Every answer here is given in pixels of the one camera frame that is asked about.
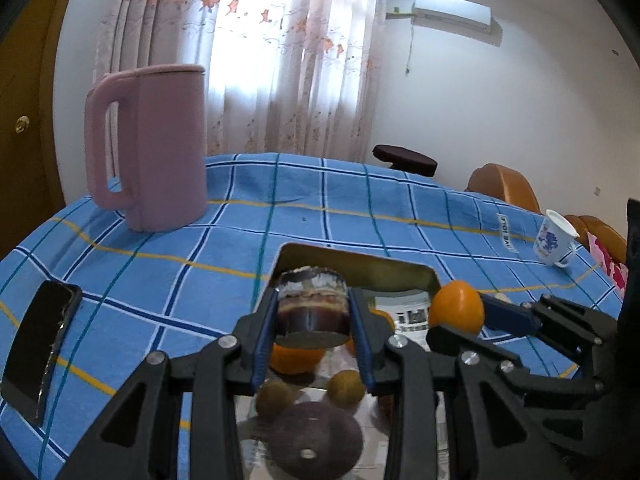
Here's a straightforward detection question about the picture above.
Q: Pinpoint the white mug with blue print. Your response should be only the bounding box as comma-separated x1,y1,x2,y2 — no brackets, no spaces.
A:
532,208,581,268

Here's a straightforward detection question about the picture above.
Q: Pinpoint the blue checked tablecloth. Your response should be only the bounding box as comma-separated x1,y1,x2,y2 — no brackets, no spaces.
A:
0,152,628,480

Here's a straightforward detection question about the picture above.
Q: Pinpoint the wooden door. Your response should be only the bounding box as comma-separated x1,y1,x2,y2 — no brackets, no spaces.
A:
0,0,86,261

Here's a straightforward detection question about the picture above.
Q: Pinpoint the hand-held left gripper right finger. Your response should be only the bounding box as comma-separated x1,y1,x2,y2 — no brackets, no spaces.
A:
349,287,568,480

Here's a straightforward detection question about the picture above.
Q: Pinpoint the pink floral pillow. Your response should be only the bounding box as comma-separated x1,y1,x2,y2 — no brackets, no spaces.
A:
586,232,629,303

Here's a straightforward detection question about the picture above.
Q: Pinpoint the small yellow-green fruit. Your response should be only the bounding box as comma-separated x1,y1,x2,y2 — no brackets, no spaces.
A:
256,380,297,422
326,370,366,409

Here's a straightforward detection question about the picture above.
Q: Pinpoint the round purple passion fruit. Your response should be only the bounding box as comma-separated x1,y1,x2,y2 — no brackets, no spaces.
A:
266,401,364,479

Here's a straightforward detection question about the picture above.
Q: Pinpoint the orange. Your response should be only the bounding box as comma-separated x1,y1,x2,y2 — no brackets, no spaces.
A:
429,280,486,334
269,340,357,377

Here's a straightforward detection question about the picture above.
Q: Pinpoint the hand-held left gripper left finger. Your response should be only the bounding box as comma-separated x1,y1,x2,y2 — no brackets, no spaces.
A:
55,287,281,480

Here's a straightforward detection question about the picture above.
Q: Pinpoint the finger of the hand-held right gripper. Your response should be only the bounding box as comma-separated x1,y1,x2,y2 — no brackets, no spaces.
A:
426,324,601,401
479,292,546,337

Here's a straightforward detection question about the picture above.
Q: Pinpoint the printed paper sheet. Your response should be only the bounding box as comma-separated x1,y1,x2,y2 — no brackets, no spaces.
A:
374,294,432,347

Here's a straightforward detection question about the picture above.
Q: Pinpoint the layered chocolate cake cup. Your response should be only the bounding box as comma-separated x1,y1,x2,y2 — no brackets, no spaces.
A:
272,266,352,350

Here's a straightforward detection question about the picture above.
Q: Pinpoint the black smartphone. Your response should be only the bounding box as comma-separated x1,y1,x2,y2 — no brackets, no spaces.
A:
0,280,84,427

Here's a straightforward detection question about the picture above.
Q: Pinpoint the brown leather armchair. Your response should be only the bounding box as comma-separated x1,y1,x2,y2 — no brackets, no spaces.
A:
465,162,542,214

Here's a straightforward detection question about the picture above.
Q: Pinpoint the white wall air conditioner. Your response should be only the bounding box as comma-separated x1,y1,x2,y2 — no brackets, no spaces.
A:
412,0,494,31

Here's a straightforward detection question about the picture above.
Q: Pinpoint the dark wooden stool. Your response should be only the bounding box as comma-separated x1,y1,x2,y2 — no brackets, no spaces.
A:
372,144,439,177

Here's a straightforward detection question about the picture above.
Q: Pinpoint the metal tin tray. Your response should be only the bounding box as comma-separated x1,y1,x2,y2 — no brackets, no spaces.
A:
239,242,442,480

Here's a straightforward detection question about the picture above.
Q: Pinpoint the floral sheer curtain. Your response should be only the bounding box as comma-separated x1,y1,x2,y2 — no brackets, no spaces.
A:
92,0,397,163

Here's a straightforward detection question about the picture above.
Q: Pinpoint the air conditioner power cable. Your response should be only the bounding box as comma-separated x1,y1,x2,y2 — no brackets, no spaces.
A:
406,14,417,77

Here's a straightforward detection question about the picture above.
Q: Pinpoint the pink plastic pitcher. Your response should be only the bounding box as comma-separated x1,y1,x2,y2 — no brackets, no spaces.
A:
84,63,209,233

